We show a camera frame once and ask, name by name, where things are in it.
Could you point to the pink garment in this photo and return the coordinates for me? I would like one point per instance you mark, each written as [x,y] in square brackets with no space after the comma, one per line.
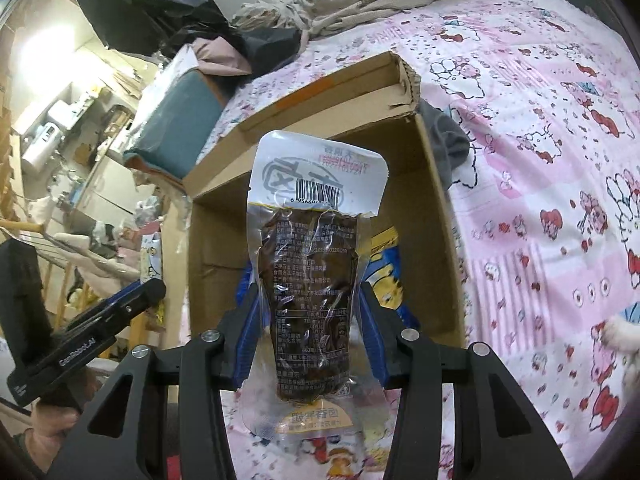
[220,57]

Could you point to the brown cardboard box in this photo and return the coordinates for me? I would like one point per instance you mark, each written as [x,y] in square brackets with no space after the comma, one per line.
[325,95]

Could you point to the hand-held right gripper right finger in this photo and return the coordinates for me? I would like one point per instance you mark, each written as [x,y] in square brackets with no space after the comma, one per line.
[375,345]

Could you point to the small black plastic bag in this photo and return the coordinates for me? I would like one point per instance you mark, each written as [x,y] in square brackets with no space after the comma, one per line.
[265,50]

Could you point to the clear packet of dark snack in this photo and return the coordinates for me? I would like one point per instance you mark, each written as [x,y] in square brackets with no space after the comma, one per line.
[310,270]

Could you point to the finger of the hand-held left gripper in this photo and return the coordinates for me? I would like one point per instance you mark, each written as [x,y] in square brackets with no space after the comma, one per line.
[130,307]
[120,296]

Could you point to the person's left hand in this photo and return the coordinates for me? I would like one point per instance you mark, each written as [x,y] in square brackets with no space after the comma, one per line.
[52,430]

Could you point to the white water heater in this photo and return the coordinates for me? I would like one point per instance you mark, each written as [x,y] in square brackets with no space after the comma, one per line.
[42,137]

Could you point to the grey and white cat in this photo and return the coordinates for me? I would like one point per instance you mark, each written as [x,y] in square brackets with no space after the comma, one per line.
[622,337]

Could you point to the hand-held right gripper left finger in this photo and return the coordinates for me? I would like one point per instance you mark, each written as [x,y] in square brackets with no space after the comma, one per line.
[250,340]

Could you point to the large black plastic bag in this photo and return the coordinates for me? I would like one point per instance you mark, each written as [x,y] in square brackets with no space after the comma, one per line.
[135,5]

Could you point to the blue cartoon cat snack packet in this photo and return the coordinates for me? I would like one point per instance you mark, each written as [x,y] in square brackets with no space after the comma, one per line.
[390,280]

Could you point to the dark grey sock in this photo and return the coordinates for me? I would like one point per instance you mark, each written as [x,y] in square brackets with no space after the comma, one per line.
[447,140]

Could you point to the beige hanging cloth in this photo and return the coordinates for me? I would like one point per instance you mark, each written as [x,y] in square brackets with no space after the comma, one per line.
[100,265]

